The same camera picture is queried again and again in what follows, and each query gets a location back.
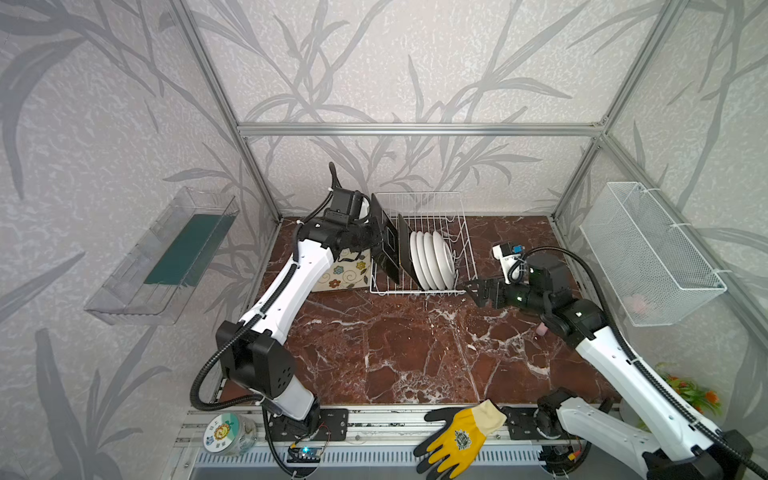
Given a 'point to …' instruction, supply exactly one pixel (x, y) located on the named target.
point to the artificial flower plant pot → (706, 401)
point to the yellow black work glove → (452, 449)
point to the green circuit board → (308, 455)
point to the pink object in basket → (635, 303)
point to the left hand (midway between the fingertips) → (391, 224)
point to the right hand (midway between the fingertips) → (476, 273)
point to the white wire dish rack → (421, 244)
